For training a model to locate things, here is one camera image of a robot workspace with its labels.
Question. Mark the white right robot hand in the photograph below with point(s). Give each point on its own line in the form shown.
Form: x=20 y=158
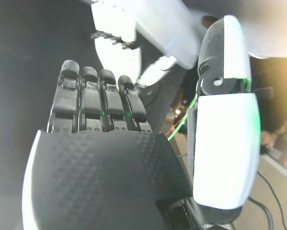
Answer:
x=105 y=179

